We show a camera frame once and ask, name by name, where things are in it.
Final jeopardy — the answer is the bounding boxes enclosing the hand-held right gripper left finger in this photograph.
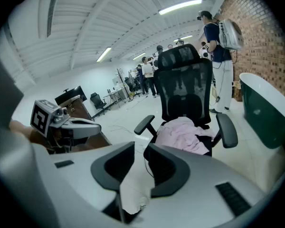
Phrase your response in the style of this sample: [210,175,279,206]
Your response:
[90,141,135,192]

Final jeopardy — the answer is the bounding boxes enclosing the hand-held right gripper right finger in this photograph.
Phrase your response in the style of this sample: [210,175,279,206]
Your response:
[143,142,190,199]

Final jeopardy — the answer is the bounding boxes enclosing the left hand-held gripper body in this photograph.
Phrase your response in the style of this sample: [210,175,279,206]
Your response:
[29,99,102,154]

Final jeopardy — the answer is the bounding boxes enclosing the brown laundry hamper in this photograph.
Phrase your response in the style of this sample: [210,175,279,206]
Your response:
[29,95,112,154]

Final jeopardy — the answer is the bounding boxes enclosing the pink cloth garment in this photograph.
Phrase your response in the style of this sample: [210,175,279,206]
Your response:
[155,116,216,155]

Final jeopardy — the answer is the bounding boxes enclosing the person's left forearm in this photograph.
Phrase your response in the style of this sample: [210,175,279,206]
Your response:
[9,119,33,142]

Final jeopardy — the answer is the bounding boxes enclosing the black television screen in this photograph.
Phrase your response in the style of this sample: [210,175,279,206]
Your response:
[54,85,88,105]

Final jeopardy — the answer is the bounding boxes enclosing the person's white shoe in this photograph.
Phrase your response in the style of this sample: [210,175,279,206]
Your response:
[138,196,150,211]

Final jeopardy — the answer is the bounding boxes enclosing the black mesh office chair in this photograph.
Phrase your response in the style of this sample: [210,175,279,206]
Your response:
[133,43,238,157]
[89,92,111,116]

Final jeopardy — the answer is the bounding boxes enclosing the wooden desk with metal legs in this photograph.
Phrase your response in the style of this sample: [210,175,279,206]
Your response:
[103,88,131,108]

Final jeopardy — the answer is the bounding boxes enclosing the ceiling tube light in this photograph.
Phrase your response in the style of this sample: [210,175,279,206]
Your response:
[173,34,193,42]
[132,52,147,61]
[96,46,112,63]
[158,0,203,16]

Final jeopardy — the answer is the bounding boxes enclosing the black coat rack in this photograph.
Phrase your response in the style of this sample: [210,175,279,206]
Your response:
[116,67,127,88]

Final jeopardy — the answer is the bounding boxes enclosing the long ceiling air vent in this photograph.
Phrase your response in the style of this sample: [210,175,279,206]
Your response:
[47,0,62,38]

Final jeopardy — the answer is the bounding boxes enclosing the green bathtub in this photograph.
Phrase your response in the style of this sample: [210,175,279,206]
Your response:
[239,72,285,150]

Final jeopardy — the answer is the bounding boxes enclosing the white backpack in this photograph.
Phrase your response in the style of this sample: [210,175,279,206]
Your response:
[218,19,244,51]

